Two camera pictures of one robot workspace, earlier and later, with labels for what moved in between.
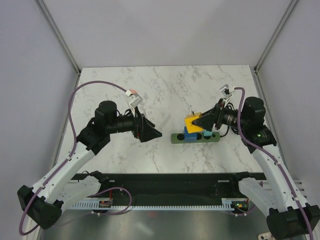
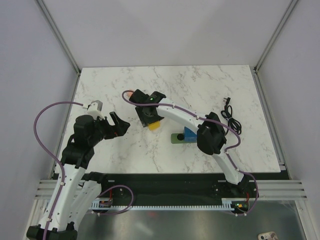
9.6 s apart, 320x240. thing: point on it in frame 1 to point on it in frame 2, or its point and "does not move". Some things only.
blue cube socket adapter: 189,137 does not move
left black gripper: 143,129 to 119,129
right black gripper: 214,115 to 145,121
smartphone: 265,236 does not move
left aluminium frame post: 57,31 does not move
